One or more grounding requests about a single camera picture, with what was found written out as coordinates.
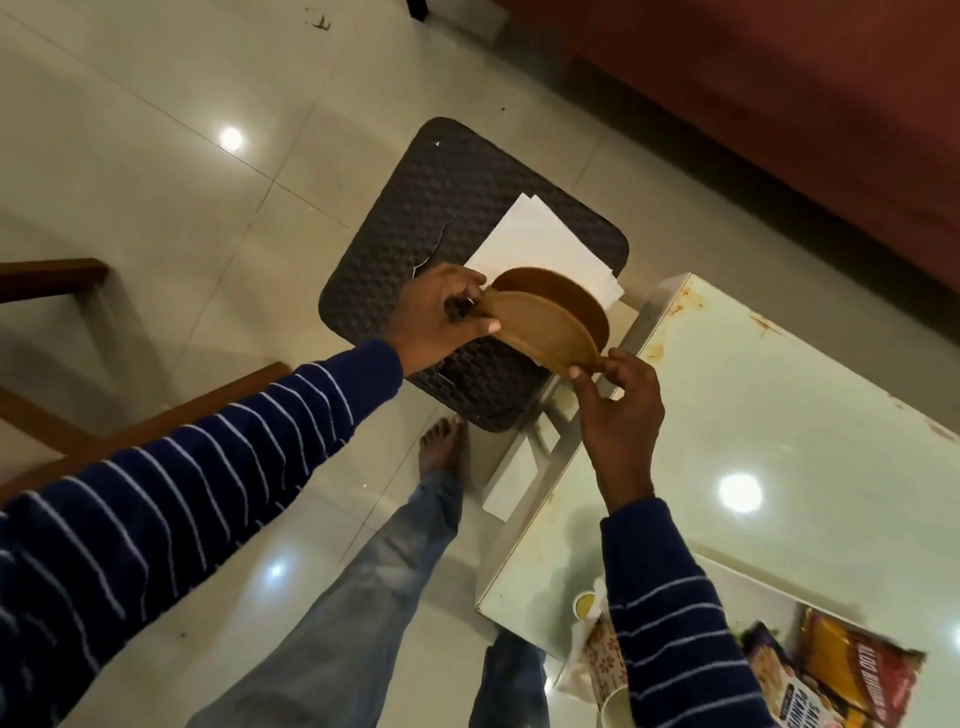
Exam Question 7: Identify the black woven stool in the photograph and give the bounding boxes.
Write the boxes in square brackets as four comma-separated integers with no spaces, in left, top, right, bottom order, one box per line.
[317,116,631,435]

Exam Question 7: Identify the person's left hand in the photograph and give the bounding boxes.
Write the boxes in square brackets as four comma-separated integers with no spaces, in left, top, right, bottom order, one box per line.
[386,262,502,379]

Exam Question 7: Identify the person's right leg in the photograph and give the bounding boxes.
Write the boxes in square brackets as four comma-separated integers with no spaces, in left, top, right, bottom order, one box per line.
[468,629,553,728]

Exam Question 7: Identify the person's left leg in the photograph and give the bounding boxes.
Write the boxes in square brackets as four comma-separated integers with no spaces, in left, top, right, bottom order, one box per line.
[187,416,470,728]

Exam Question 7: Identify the wooden napkin holder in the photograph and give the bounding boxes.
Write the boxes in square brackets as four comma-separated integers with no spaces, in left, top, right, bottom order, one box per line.
[470,266,610,379]

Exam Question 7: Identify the person's left forearm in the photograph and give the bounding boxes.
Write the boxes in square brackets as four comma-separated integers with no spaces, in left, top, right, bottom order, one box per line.
[0,338,406,728]

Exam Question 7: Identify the wooden chair beige cushion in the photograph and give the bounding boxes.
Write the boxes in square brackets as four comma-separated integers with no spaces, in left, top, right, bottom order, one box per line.
[0,257,294,511]

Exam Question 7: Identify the red sofa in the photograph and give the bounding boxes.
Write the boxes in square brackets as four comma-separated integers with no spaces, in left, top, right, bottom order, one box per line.
[408,0,960,294]

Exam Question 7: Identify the white floral tray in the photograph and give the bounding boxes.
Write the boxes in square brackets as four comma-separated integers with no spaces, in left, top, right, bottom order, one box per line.
[551,553,960,728]

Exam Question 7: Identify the person's leg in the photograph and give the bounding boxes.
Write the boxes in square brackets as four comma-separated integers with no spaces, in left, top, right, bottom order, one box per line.
[468,629,553,728]
[187,416,470,728]

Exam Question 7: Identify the person's right hand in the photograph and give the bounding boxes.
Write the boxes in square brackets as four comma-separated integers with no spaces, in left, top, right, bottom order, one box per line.
[567,347,667,515]

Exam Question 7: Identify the white paper napkins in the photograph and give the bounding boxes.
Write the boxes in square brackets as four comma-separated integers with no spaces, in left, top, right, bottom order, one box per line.
[463,192,626,313]

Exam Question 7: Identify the aloo bhujia packet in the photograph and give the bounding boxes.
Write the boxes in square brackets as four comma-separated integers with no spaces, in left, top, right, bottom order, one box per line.
[794,605,928,728]

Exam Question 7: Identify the person's right forearm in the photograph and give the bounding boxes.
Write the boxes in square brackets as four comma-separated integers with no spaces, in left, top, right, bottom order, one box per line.
[599,496,778,728]

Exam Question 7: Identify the salted peanuts packet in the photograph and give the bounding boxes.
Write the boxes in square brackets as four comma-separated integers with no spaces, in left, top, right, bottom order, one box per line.
[738,620,834,728]

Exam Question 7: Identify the white floral mug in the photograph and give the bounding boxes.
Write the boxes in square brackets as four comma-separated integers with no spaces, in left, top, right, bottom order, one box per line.
[573,611,635,728]

